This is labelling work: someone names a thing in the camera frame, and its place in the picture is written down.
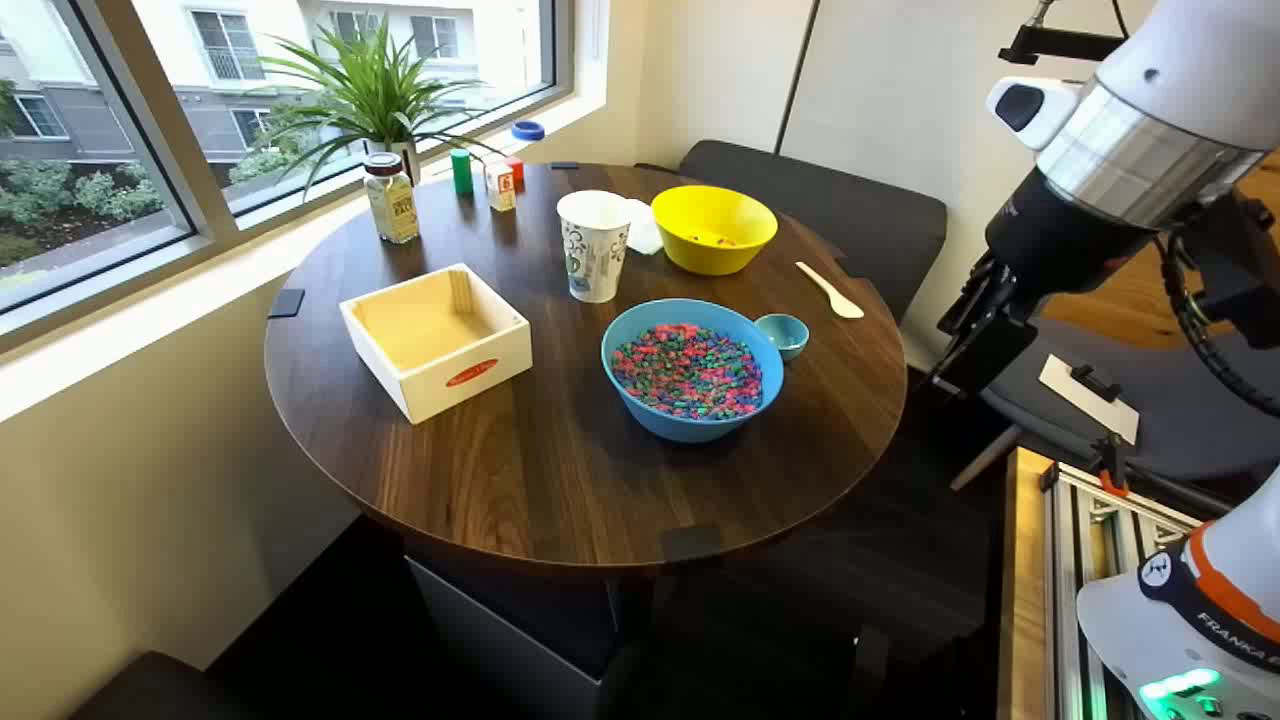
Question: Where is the black table edge clip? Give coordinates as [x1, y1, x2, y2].
[265, 283, 314, 323]

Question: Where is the small white carton box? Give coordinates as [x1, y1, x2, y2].
[483, 165, 521, 215]

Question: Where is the white wooden box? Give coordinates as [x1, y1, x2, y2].
[336, 258, 535, 427]

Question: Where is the blue plastic bowl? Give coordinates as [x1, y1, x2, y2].
[597, 297, 794, 447]

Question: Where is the green potted plant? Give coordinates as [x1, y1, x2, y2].
[251, 11, 502, 192]

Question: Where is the blue measuring scoop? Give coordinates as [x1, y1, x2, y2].
[754, 310, 811, 362]

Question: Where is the yellow plastic bowl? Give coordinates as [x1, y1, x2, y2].
[650, 178, 782, 280]

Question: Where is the spice jar with dark lid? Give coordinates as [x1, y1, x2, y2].
[359, 139, 423, 253]

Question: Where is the white flat card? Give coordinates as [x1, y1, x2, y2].
[1036, 351, 1150, 451]

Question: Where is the grey window frame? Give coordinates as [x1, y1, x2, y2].
[0, 0, 577, 354]

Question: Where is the printed paper cup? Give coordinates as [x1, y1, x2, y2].
[554, 189, 635, 309]

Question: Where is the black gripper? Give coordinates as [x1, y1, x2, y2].
[936, 167, 1167, 400]

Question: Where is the dark grey sofa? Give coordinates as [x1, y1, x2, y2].
[677, 137, 953, 372]
[72, 533, 615, 720]

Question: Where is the large colourful cereal pile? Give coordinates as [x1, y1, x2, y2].
[607, 321, 767, 425]

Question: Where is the wooden cart top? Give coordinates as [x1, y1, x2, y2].
[995, 445, 1059, 720]

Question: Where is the white paper napkin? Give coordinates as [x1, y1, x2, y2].
[619, 197, 670, 258]

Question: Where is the black camera tripod mount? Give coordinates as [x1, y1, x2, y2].
[995, 0, 1128, 66]

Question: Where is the black corrugated cable conduit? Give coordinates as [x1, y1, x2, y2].
[1158, 197, 1280, 420]

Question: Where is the aluminium frame stand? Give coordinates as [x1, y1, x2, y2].
[1046, 456, 1203, 720]

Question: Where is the white plastic spoon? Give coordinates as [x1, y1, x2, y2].
[794, 255, 869, 323]

